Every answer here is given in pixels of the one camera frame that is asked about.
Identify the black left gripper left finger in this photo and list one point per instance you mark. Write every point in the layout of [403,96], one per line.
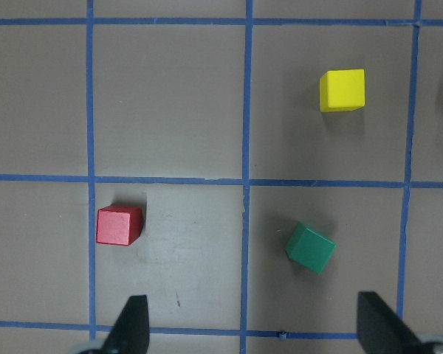
[130,333]

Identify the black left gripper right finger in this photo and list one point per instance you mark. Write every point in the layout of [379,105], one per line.
[379,329]

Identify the red wooden block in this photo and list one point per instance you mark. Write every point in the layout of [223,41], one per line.
[119,225]

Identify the green wooden block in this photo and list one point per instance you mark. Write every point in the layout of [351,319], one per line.
[309,248]

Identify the yellow wooden block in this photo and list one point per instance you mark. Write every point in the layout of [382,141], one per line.
[342,90]

